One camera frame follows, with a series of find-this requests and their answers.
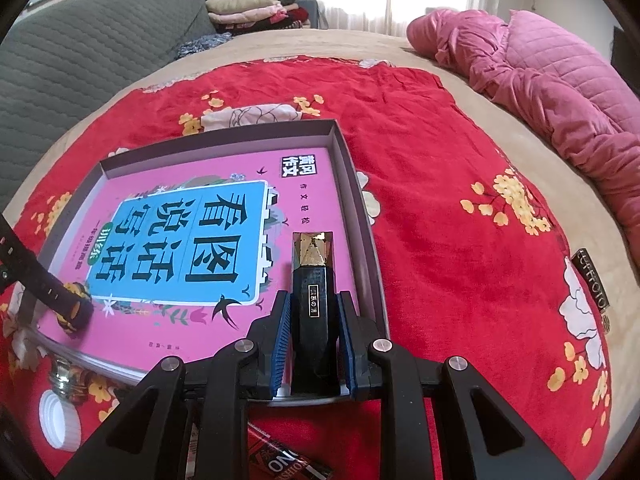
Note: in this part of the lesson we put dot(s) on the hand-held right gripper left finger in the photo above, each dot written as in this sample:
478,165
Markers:
281,345

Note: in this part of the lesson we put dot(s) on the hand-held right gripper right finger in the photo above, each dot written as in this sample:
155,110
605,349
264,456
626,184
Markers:
346,345

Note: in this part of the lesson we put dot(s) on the black and gold lipstick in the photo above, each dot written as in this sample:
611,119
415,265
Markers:
312,305

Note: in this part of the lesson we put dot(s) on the grey cardboard box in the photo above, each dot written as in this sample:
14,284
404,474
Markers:
351,185

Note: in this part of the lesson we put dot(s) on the white ribbed bottle cap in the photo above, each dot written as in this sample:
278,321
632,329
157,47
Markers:
57,420

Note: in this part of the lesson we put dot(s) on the black and yellow wristwatch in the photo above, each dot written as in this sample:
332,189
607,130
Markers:
50,287

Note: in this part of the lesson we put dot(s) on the red and black tube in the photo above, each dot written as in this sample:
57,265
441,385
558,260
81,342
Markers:
280,460

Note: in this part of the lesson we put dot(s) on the red floral blanket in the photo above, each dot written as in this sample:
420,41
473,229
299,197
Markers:
450,260

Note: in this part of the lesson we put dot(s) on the pink and blue book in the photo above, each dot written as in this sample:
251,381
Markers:
320,195

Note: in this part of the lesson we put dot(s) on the dark fabric label tag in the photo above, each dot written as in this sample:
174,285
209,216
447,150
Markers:
592,277

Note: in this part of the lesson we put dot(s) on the beige bed sheet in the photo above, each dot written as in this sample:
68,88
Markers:
550,170

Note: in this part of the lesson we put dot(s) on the dark floral cloth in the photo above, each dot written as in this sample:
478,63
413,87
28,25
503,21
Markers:
202,45

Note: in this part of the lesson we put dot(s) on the pink quilted jacket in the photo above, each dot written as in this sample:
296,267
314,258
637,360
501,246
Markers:
550,90

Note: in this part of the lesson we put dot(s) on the stack of folded clothes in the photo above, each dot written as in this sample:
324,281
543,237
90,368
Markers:
250,7

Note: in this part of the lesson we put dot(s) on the grey quilted sofa cover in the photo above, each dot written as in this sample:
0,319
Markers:
75,60

